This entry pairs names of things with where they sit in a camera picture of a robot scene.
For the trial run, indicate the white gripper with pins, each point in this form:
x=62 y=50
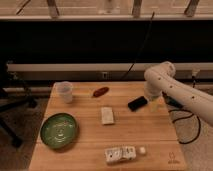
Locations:
x=155 y=104

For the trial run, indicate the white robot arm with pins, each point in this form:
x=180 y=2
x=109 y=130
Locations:
x=159 y=79

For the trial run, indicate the white sponge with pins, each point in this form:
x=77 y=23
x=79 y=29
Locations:
x=107 y=115

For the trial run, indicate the brown sausage toy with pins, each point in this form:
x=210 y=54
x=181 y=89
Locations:
x=101 y=91

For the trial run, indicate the crushed white plastic bottle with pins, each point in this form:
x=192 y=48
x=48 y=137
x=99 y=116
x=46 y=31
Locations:
x=122 y=153

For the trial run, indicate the clear plastic cup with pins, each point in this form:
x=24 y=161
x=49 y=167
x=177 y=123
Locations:
x=64 y=90

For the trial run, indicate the green ceramic bowl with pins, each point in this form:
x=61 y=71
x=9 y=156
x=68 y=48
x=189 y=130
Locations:
x=59 y=130

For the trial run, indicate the black office chair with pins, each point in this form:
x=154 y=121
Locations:
x=6 y=77

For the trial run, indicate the white baseboard heater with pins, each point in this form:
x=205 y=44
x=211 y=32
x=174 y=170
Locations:
x=99 y=71

